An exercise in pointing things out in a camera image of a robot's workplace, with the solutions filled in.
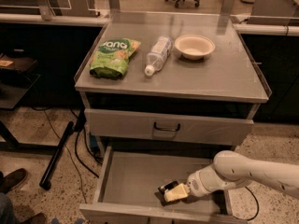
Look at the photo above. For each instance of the dark side table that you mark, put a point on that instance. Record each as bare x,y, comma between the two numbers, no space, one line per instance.
13,87

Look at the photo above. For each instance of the white counter ledge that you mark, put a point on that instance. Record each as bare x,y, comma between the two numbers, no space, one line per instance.
56,20

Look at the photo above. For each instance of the black rxbar chocolate bar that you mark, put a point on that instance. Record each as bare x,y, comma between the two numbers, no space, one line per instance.
165,188

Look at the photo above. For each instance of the green snack bag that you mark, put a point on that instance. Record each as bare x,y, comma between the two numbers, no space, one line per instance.
111,59

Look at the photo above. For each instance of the black drawer handle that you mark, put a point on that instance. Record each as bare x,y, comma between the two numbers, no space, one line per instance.
166,129

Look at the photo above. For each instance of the closed top drawer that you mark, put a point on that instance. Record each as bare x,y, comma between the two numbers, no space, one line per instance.
193,129

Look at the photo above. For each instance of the grey metal drawer cabinet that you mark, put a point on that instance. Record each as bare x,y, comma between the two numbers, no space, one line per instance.
226,85

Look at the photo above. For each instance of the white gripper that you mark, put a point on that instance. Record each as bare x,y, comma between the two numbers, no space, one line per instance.
197,184

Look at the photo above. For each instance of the brown shoe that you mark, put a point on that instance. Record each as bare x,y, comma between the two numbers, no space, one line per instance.
12,180
39,218

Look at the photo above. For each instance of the open middle drawer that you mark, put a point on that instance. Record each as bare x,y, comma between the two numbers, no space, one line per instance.
127,191

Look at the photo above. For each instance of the clear plastic water bottle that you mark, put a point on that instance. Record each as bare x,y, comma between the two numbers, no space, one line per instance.
158,55

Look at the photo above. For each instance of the black metal stand leg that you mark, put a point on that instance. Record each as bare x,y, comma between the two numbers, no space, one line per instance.
45,180

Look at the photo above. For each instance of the blue jeans leg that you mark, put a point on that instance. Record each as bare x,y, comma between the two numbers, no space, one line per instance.
6,210

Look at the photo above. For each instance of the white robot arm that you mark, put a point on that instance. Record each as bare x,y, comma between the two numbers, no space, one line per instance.
230,170

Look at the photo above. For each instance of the white paper bowl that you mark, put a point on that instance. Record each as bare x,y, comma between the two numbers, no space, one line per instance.
194,47

